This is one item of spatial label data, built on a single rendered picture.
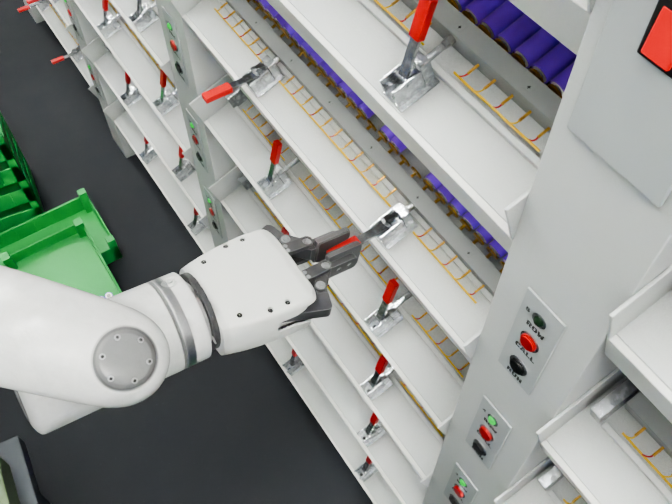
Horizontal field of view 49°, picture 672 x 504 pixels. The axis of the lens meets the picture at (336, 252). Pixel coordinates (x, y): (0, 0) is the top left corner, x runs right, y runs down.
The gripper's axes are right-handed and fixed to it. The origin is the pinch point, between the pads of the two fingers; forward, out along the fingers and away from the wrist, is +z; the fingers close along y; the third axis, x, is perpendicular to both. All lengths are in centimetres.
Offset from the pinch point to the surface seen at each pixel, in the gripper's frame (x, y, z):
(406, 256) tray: -1.0, 3.3, 6.8
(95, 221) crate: -98, -98, 5
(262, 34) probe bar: 3.2, -30.6, 9.2
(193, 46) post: -7.3, -44.6, 7.0
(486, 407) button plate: -5.8, 19.5, 5.7
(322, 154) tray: -0.8, -13.1, 7.1
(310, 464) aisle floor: -96, -12, 18
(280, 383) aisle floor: -95, -32, 22
